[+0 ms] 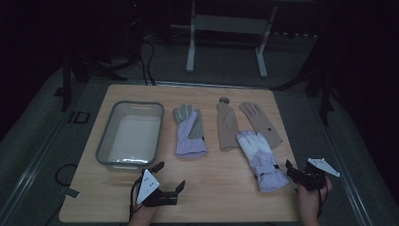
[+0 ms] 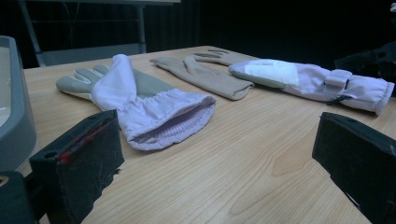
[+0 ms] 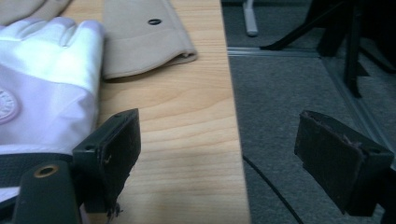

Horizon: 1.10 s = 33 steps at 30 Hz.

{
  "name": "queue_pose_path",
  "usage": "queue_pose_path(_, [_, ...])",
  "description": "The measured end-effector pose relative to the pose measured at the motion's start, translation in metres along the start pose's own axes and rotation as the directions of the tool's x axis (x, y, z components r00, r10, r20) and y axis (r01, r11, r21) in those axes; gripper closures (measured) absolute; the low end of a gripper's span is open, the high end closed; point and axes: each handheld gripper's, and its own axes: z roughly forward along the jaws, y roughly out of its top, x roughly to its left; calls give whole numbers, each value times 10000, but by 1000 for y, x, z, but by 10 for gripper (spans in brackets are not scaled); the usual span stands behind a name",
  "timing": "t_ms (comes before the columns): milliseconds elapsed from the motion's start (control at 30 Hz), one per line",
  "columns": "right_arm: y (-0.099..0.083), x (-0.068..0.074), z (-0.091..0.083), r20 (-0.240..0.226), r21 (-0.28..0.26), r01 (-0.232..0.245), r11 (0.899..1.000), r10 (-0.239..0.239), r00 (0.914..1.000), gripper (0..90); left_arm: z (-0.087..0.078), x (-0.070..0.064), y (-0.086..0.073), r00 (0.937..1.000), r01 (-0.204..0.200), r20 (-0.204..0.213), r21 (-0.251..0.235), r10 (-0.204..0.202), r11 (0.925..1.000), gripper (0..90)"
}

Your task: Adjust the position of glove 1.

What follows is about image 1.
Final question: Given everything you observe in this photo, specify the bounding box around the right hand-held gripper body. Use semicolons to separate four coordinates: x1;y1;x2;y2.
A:
293;157;341;191

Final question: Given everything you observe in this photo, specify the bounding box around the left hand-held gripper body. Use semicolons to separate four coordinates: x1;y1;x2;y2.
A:
136;169;179;208

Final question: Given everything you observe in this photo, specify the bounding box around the person's right hand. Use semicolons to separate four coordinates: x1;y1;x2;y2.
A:
296;176;333;206

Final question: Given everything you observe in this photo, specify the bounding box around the person's left hand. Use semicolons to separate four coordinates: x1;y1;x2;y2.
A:
131;186;159;220

